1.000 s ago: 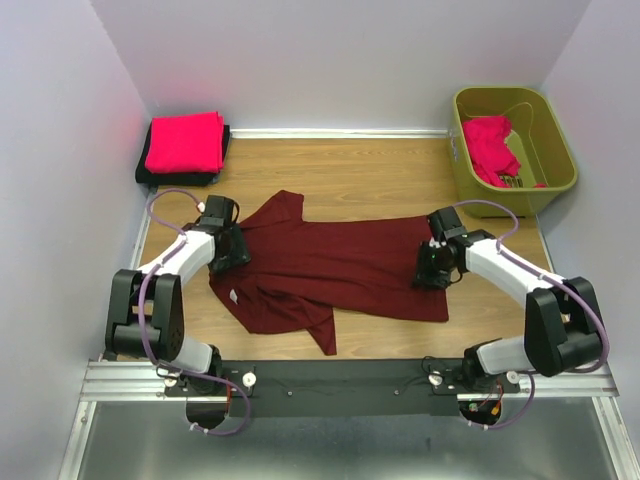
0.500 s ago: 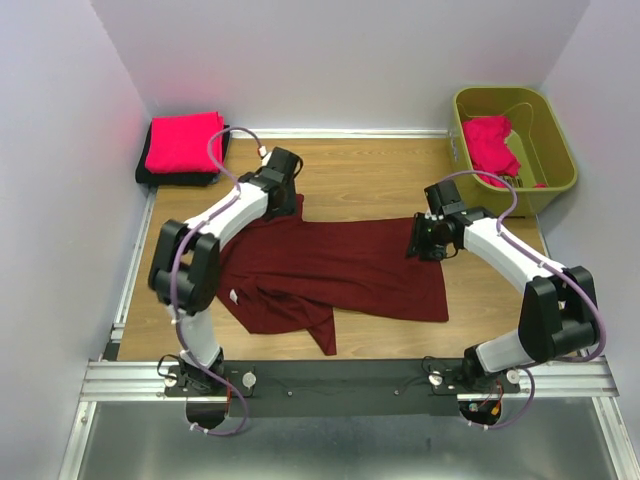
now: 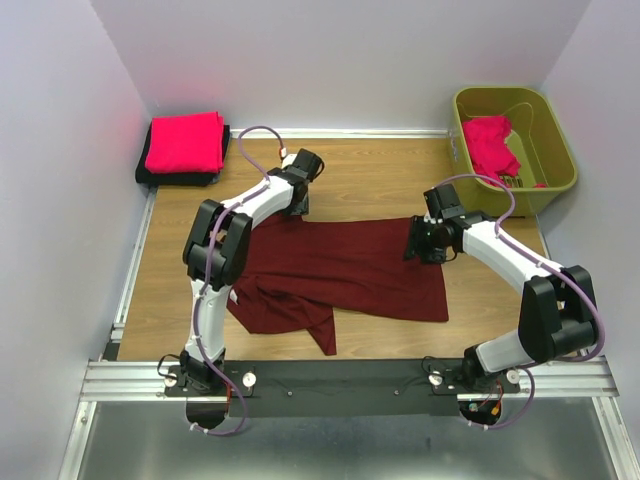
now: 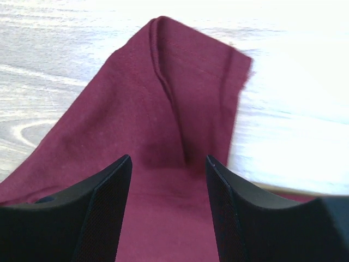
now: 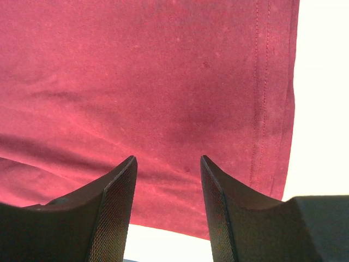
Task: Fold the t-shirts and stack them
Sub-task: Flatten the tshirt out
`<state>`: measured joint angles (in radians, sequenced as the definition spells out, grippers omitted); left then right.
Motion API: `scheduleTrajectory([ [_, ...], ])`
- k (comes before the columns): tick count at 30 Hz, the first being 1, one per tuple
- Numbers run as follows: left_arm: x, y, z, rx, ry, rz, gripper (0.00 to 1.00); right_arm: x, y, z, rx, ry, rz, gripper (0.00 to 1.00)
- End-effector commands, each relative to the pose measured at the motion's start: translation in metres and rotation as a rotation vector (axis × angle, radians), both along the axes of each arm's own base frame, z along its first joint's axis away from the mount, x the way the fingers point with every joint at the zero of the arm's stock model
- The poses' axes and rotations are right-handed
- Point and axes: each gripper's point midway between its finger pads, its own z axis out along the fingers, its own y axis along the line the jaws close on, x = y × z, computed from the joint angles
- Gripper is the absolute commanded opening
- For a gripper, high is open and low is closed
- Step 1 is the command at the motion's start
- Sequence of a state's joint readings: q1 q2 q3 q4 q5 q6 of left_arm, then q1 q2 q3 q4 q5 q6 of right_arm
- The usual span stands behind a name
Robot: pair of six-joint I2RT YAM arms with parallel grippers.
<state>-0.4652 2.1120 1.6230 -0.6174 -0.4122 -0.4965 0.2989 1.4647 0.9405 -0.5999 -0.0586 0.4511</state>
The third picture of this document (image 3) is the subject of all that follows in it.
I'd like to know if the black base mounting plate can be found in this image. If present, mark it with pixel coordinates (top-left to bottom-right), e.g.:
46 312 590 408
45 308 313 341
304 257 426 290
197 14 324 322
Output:
158 357 520 418

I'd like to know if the pink t shirt in bin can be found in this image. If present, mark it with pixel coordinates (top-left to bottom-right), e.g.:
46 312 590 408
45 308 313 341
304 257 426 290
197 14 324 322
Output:
462 115 522 188

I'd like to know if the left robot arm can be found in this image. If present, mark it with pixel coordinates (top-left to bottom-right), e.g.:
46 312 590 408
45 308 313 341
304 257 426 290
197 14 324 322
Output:
161 149 324 395

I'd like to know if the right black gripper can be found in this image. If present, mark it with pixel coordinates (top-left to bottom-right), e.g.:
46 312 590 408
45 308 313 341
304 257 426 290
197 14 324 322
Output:
401 214 449 265

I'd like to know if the folded black t shirt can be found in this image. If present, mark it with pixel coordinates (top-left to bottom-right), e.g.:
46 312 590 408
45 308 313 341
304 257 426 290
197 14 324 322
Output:
134 120 231 187

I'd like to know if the olive green plastic bin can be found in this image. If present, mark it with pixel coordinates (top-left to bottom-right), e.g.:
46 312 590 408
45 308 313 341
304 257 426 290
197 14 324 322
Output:
448 86 578 217

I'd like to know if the aluminium frame rail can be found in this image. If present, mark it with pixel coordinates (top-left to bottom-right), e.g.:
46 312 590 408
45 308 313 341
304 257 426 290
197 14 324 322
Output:
230 127 450 140

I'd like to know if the maroon t shirt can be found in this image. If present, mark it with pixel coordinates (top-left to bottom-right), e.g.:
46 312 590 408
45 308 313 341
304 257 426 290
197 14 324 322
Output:
227 215 449 356

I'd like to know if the folded pink t shirt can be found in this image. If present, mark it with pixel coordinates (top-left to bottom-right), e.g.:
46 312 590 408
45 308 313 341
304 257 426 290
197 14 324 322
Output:
145 112 224 174

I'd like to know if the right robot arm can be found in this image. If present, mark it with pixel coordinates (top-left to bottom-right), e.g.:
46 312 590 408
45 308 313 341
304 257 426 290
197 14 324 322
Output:
404 183 605 392

